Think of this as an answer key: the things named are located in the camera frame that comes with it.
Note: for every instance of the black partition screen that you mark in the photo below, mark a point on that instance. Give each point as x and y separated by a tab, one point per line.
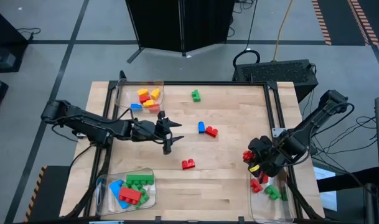
176	25

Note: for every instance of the black perforated computer case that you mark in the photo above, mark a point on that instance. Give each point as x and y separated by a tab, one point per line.
276	73

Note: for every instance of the clear plastic bin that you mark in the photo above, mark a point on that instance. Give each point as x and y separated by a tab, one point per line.
270	211
124	102
105	205

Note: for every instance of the black electronic device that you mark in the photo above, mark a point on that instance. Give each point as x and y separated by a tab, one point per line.
376	205

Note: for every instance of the small red block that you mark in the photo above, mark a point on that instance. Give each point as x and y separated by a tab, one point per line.
144	98

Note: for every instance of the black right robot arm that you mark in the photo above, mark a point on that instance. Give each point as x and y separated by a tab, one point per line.
316	121

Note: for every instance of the white paper sheet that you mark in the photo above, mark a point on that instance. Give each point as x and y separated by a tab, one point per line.
327	199

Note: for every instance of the black cabinet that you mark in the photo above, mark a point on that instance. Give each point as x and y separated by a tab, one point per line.
5	34

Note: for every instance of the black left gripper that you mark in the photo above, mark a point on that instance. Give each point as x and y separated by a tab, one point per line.
147	130

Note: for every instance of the blue four-stud block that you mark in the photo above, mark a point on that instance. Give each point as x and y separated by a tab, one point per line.
116	189

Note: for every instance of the large red block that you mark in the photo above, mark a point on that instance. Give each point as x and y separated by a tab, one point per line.
130	195

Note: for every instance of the small yellow block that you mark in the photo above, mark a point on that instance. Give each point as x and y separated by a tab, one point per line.
148	103
155	93
142	92

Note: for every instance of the black beam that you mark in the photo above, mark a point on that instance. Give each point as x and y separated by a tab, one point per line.
348	180

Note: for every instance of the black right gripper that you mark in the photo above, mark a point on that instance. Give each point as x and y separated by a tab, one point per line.
268	155

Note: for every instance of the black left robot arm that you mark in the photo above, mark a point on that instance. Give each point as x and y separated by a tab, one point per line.
92	124

